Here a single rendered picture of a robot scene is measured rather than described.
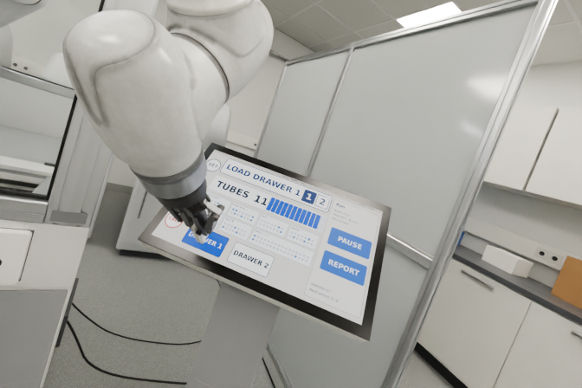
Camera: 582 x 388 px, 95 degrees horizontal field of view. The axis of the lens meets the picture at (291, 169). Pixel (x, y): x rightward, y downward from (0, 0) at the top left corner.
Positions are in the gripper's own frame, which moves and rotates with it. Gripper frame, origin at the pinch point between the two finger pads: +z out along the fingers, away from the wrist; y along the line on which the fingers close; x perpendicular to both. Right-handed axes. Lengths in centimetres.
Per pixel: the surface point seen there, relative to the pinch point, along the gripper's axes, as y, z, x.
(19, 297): 30.5, 12.1, 23.2
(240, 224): -5.5, 4.8, -6.2
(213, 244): -2.3, 4.8, 0.3
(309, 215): -19.7, 4.8, -14.9
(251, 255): -11.0, 4.8, -0.6
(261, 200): -7.3, 4.8, -13.9
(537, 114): -164, 77, -213
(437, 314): -139, 172, -61
